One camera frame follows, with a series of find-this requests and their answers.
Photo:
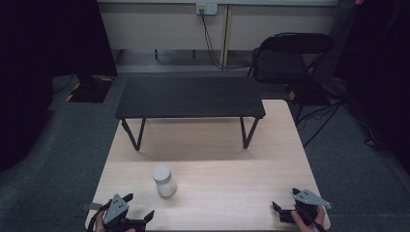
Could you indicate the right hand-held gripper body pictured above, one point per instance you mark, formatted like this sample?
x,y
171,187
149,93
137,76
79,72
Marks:
x,y
306,203

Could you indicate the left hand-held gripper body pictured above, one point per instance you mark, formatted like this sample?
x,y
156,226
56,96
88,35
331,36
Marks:
x,y
115,208

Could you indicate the black stand base striped tape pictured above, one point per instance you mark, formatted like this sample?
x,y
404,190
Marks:
x,y
90,90

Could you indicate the dark curtain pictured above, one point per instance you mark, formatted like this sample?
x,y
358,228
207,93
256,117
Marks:
x,y
380,64
38,64

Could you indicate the light wooden post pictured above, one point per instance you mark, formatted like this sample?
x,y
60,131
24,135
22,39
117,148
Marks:
x,y
226,35

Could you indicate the small black folding-leg table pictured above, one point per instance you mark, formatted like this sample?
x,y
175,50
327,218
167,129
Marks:
x,y
190,96

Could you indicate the white jar with lid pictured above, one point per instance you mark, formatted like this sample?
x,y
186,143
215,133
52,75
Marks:
x,y
163,182

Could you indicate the black folding chair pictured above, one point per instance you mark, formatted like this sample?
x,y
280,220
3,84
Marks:
x,y
283,64

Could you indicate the person's left hand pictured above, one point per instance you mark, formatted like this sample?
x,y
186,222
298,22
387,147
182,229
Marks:
x,y
99,224

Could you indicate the person's right hand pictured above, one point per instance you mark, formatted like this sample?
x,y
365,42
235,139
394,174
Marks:
x,y
302,223

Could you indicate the white wall socket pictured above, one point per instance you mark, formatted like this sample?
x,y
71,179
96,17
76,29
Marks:
x,y
206,8

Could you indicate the black box yellow label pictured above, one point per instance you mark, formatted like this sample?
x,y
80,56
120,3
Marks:
x,y
309,93

